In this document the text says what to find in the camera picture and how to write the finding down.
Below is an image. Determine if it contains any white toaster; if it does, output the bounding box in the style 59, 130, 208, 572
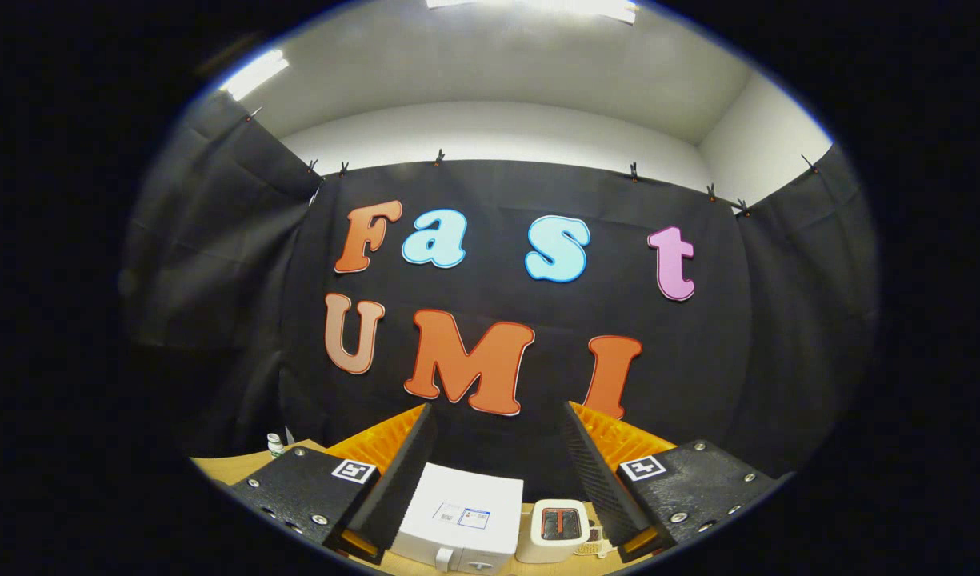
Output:
515, 499, 593, 564

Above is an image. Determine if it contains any white divided dish of beans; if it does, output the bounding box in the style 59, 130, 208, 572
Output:
574, 520, 618, 558

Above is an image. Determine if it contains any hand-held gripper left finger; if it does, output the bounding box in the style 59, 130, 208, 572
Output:
224, 402, 438, 565

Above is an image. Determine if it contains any ceiling strip light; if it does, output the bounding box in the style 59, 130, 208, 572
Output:
220, 50, 290, 101

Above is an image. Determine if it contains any row of small cloth clips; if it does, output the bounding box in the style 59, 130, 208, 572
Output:
246, 106, 820, 218

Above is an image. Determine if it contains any white microwave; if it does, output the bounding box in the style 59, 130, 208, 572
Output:
390, 462, 525, 575

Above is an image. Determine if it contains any ceiling light panel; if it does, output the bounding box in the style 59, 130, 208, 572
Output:
426, 0, 638, 23

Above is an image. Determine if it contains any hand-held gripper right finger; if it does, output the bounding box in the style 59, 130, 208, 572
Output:
559, 400, 782, 562

